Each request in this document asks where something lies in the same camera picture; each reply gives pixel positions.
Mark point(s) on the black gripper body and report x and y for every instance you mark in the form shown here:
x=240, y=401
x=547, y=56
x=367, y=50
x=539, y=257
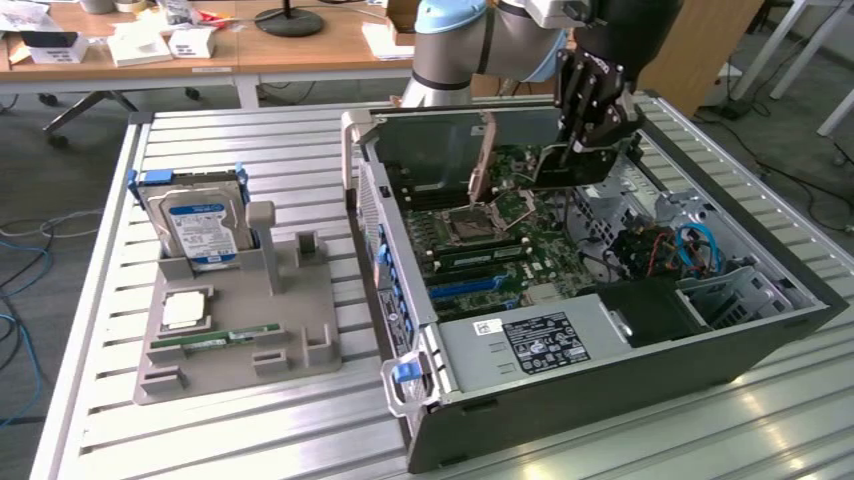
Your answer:
x=627, y=30

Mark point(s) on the black Nvidia graphics card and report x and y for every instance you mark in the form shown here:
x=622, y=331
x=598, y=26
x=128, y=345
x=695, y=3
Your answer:
x=574, y=170

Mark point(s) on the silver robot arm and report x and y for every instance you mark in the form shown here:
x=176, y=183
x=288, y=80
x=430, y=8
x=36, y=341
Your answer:
x=460, y=45

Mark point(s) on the wooden cabinet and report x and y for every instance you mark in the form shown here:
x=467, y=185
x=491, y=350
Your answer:
x=720, y=40

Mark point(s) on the black power strip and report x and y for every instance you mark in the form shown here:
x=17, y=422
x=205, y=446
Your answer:
x=734, y=110

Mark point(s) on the white floor device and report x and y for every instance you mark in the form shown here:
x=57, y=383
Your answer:
x=727, y=80

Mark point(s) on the perforated metal disk bay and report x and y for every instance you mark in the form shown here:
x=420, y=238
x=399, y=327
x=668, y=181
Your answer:
x=600, y=215

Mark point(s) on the metal socket cover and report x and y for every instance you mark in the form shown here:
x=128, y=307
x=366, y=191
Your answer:
x=504, y=195

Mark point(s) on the green motherboard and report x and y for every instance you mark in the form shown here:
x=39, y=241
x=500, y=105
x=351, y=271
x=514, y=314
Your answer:
x=554, y=255

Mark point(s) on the CPU socket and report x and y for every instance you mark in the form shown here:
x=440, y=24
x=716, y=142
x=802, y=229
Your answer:
x=474, y=227

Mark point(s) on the white booklet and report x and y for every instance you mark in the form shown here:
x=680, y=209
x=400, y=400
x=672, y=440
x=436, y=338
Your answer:
x=383, y=42

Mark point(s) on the brown cardboard box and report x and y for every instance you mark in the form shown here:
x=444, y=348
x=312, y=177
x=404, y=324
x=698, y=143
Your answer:
x=400, y=15

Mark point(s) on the white table leg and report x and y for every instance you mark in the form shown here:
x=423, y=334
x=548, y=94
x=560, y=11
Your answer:
x=837, y=112

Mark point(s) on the silver chipset heatsink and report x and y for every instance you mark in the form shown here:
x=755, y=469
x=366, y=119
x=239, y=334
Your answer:
x=547, y=296

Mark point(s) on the grey metal disk bay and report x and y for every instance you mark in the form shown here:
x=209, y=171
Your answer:
x=754, y=285

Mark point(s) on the blue expansion slot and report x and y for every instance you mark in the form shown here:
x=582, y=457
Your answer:
x=467, y=289

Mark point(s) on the wooden desk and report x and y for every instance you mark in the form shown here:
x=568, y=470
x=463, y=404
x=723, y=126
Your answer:
x=300, y=52

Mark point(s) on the black round lamp base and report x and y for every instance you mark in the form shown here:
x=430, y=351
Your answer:
x=288, y=24

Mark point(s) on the grey power supply unit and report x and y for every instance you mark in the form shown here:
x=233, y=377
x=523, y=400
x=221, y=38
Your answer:
x=467, y=350

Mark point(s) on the black open PC case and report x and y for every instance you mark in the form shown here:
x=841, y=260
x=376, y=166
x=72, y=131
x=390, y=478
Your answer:
x=600, y=400

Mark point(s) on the white labelled box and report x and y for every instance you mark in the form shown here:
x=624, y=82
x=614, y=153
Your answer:
x=193, y=45

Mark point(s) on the blue case release latch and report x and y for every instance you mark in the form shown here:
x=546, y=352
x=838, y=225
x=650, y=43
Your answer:
x=404, y=373

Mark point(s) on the hard disk with blue carrier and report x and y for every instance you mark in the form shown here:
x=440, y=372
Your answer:
x=200, y=235

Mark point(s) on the grey parts rack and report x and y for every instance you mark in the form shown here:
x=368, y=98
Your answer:
x=253, y=310

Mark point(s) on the white open carton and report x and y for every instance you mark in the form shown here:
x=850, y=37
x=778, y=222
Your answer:
x=136, y=55

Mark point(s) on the green RAM stick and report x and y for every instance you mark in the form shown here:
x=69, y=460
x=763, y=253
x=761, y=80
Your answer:
x=220, y=336

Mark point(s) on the tape roll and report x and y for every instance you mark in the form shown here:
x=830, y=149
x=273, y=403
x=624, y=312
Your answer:
x=116, y=6

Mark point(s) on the silver CPU chip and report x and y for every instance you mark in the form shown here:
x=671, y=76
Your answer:
x=183, y=311

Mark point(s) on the grey cup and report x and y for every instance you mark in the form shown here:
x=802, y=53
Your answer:
x=96, y=6

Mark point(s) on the black chair base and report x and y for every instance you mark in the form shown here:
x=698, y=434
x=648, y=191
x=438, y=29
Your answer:
x=80, y=107

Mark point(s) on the black and white box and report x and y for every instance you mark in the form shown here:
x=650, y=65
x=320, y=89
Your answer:
x=56, y=52

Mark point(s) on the printed papers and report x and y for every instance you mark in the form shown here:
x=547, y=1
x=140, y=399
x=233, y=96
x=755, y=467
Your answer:
x=23, y=21

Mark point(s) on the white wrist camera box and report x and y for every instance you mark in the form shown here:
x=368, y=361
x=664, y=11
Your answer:
x=550, y=12

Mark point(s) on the white desk frame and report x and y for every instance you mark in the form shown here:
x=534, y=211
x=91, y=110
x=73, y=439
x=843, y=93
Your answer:
x=762, y=50

